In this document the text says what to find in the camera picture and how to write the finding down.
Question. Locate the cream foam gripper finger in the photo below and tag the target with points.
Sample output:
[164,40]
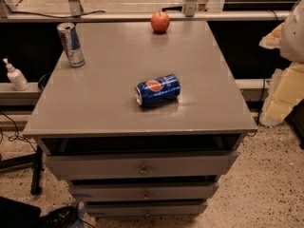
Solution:
[272,39]

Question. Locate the red apple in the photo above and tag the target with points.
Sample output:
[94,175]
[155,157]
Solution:
[160,21]

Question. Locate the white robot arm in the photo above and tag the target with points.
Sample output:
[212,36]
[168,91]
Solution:
[288,37]

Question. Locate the blue Pepsi can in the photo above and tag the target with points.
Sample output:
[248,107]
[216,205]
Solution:
[154,91]

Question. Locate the top grey drawer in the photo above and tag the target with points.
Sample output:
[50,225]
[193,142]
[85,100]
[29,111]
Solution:
[133,166]

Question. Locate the grey drawer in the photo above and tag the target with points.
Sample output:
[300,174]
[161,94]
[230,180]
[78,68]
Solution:
[150,191]
[191,207]
[133,166]

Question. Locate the grey drawer cabinet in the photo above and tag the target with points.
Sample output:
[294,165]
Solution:
[147,125]

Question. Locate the silver blue Red Bull can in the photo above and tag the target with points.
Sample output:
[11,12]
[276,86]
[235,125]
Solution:
[71,44]

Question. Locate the middle grey drawer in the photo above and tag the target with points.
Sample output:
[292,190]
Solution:
[150,191]

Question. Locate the bottom grey drawer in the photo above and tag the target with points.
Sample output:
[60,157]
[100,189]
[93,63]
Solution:
[191,207]

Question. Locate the white pump bottle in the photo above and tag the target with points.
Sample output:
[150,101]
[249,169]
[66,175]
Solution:
[16,76]

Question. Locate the black stand leg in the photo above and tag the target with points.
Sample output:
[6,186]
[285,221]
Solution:
[32,161]

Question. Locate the black shoe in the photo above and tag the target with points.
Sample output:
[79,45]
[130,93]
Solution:
[59,218]

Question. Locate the grey metal rail frame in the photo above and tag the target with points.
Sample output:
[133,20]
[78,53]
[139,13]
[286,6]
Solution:
[142,10]

